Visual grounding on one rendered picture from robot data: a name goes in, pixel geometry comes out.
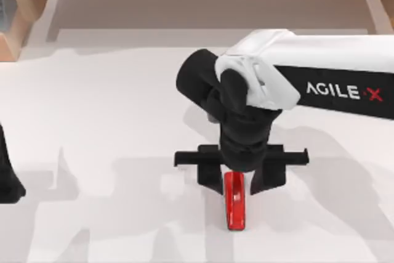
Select red stapler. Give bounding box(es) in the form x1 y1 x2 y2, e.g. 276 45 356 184
223 171 246 231

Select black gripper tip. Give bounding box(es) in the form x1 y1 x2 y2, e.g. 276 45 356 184
0 124 27 205

